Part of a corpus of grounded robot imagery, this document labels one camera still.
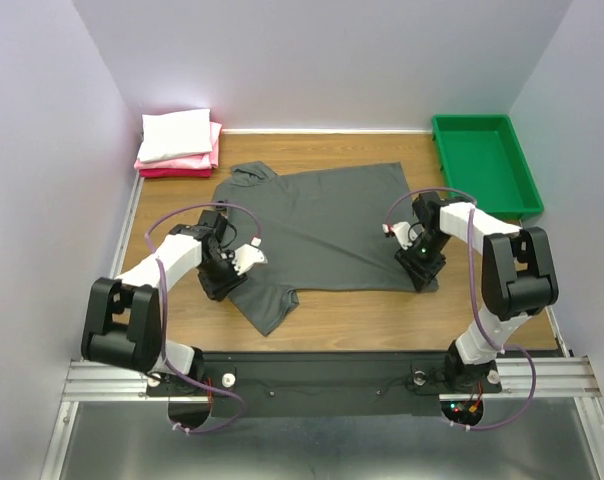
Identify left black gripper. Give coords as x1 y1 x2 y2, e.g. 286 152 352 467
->
197 249 247 303

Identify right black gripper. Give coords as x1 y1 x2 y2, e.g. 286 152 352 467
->
393 230 450 292

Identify dark grey t-shirt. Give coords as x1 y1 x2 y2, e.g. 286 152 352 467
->
213 162 415 336

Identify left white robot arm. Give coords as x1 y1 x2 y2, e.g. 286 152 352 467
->
81 210 246 394

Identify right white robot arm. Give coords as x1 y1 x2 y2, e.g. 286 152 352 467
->
382 187 559 391

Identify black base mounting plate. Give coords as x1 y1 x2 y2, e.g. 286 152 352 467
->
145 351 503 419

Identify pink folded t-shirt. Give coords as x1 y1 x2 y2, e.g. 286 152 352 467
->
134 122 222 170

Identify green plastic tray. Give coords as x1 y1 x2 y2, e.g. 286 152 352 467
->
432 114 544 220

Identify red folded t-shirt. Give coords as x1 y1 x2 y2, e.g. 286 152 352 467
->
138 168 213 178

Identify white folded t-shirt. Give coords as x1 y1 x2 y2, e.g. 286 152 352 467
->
137 109 213 163

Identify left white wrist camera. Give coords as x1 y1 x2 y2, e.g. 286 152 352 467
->
231 237 268 275

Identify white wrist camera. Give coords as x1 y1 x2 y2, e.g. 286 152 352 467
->
231 237 268 275
382 221 419 250

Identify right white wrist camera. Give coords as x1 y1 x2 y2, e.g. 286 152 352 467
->
382 221 419 250

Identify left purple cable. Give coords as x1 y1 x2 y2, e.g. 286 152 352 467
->
144 201 263 435

